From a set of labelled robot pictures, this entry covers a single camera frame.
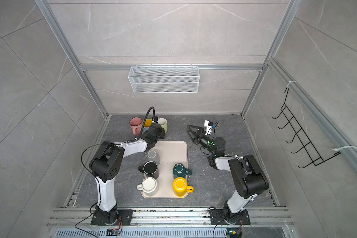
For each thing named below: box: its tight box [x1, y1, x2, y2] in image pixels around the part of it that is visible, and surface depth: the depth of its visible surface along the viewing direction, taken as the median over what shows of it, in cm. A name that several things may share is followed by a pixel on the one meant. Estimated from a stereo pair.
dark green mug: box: [172, 163, 192, 179], surface depth 81 cm
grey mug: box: [144, 149, 161, 166], surface depth 87 cm
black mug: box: [137, 160, 160, 180], surface depth 83 cm
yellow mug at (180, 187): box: [172, 177, 195, 197], surface depth 77 cm
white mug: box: [136, 177, 158, 196], surface depth 78 cm
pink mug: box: [129, 116, 144, 136], surface depth 103 cm
